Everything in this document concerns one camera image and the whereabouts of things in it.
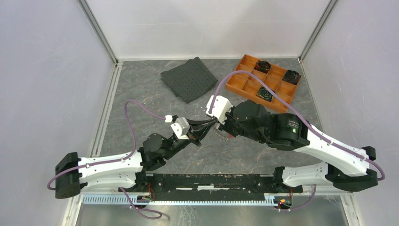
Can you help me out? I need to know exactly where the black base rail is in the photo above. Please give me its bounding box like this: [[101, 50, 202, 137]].
[[128, 173, 303, 201]]

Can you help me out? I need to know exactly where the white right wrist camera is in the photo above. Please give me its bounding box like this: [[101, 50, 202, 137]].
[[206, 95, 233, 125]]

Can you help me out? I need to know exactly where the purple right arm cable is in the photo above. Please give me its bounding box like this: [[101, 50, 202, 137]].
[[208, 70, 386, 211]]

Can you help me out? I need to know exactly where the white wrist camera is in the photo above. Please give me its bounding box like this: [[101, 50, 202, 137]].
[[165, 114, 190, 140], [206, 95, 233, 125]]

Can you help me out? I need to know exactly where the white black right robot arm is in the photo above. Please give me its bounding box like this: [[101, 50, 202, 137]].
[[207, 96, 378, 192]]

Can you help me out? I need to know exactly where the dark patterned roll front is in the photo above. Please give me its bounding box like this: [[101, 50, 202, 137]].
[[256, 86, 274, 102]]

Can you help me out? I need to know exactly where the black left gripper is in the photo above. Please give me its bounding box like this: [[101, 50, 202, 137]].
[[163, 118, 216, 160]]

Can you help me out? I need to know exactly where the grey perforated mat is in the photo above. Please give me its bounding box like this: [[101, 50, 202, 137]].
[[160, 57, 218, 103]]

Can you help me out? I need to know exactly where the wooden compartment tray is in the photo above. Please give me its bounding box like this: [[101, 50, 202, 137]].
[[225, 54, 301, 113]]

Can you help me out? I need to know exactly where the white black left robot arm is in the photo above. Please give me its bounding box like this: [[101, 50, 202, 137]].
[[48, 117, 216, 199]]

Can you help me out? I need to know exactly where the large metal keyring red grip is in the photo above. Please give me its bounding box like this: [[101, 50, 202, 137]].
[[213, 127, 234, 140]]

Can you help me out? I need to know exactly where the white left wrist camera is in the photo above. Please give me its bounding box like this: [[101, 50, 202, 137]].
[[165, 114, 190, 140]]

